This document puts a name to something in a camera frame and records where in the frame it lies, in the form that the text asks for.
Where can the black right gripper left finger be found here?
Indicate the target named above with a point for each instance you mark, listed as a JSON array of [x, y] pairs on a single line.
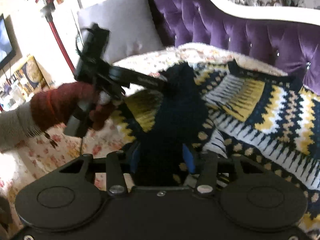
[[117, 164]]

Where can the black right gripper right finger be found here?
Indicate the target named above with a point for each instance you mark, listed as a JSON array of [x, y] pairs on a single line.
[[204, 164]]

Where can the yellow black white knit sweater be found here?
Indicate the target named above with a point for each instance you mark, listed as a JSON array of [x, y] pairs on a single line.
[[271, 119]]

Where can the grey knit sleeve forearm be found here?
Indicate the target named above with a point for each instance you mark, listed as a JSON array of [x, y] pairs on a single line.
[[16, 126]]

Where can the left hand in red glove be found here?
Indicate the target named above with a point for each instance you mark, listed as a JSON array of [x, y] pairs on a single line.
[[55, 106]]

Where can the grey pillow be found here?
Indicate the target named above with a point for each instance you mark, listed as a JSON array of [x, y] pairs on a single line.
[[132, 31]]

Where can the cluttered shelf with boxes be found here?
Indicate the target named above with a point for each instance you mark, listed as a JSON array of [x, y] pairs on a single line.
[[19, 83]]

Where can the floral bedspread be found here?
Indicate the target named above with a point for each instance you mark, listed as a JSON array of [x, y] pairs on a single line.
[[40, 155]]

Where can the purple tufted velvet headboard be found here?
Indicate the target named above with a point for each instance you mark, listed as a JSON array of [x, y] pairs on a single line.
[[292, 47]]

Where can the wall television screen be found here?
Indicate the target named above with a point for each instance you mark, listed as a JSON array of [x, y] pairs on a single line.
[[7, 51]]

